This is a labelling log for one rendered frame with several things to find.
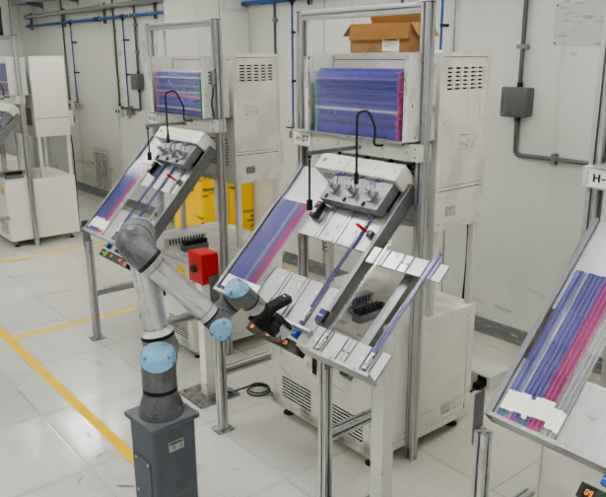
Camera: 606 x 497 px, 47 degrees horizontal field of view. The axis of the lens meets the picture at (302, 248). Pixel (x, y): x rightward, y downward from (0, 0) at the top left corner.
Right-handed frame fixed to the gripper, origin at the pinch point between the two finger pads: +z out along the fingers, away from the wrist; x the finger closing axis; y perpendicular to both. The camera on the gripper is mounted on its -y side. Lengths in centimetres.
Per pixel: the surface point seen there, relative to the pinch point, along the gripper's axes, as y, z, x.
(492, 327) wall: -95, 186, -48
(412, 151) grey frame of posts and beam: -82, -9, 10
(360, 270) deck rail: -32.8, 2.9, 9.8
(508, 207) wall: -151, 131, -44
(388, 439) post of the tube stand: 13, 37, 36
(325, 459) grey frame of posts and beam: 31, 39, 14
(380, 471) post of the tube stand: 24, 44, 35
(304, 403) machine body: 15, 65, -35
